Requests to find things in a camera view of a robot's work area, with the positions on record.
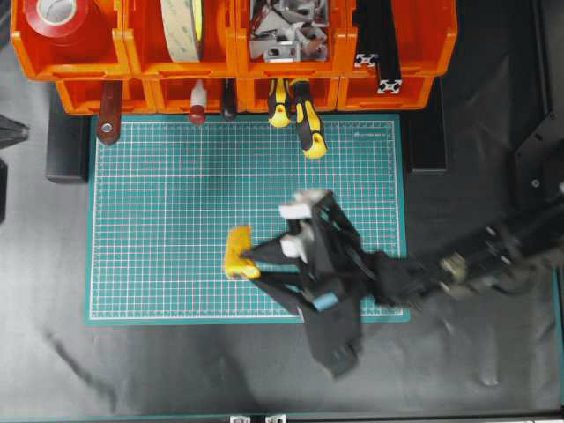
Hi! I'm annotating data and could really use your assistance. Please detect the small yellow black screwdriver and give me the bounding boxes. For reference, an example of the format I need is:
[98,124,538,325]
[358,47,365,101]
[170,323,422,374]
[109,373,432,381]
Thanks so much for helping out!
[267,78,291,128]

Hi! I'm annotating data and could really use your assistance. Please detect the yellow utility cutter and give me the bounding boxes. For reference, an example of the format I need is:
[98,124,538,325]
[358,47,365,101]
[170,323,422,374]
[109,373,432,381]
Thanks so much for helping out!
[224,226,261,280]

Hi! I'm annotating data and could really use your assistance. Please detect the lower orange bin with handles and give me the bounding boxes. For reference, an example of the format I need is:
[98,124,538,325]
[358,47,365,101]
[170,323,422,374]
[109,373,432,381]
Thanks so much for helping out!
[147,78,226,115]

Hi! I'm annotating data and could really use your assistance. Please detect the grey metal corner brackets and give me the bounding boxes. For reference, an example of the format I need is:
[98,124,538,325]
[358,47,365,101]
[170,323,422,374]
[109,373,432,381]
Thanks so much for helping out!
[249,0,330,63]

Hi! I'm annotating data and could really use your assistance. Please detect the upper orange bin with tape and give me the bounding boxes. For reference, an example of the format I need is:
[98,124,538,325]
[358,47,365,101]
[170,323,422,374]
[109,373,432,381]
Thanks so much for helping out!
[122,1,237,79]

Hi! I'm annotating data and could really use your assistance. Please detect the lower orange bin far right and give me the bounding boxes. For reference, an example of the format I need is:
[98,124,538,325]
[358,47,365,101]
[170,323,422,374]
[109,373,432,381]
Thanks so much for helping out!
[337,76,434,112]

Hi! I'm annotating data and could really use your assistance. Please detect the red tape roll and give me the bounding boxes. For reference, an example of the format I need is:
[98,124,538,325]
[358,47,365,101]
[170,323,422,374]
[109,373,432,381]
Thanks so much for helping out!
[23,0,109,46]

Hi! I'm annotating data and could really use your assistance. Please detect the lower orange bin far left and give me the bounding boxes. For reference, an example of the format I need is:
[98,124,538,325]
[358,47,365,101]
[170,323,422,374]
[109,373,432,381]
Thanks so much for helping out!
[55,78,156,115]

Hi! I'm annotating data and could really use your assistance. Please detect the large yellow black screwdriver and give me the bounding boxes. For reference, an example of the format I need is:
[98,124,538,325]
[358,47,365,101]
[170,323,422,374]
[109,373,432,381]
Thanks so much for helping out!
[290,78,327,159]

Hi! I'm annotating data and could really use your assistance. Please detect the lower orange bin with screwdrivers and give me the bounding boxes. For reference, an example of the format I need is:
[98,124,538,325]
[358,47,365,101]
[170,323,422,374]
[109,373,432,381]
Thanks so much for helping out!
[237,78,339,114]

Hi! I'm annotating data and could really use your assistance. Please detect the beige double-sided tape roll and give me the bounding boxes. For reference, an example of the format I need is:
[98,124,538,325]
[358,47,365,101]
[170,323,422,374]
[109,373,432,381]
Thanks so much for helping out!
[160,0,204,63]

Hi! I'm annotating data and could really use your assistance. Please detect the green cutting mat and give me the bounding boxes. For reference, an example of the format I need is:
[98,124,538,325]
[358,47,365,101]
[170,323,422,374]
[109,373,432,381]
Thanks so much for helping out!
[85,114,406,325]

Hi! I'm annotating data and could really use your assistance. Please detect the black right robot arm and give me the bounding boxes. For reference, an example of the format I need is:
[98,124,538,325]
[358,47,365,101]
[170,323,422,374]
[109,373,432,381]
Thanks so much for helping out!
[224,189,563,377]

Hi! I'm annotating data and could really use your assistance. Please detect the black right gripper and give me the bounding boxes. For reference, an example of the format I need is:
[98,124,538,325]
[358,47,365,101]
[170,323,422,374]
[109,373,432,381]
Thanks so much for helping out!
[238,189,422,378]

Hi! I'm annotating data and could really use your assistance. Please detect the black round tool handle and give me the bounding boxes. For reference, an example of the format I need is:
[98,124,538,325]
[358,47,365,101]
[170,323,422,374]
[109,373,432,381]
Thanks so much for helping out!
[220,78,238,122]

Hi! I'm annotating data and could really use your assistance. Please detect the upper orange bin with brackets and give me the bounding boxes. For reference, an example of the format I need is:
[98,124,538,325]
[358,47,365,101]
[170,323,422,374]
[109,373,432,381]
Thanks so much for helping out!
[235,1,355,79]

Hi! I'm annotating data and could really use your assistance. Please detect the upper orange bin with extrusions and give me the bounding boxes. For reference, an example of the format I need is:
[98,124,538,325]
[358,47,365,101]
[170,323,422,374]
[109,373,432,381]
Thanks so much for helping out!
[345,1,458,78]

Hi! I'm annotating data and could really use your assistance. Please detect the upper orange bin far left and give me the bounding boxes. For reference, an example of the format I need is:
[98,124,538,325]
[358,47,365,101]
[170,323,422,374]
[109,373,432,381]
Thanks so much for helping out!
[11,1,131,81]

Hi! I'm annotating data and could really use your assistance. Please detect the black aluminium extrusion bar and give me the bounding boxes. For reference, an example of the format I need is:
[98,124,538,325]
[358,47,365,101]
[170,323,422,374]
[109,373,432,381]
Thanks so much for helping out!
[352,0,380,68]

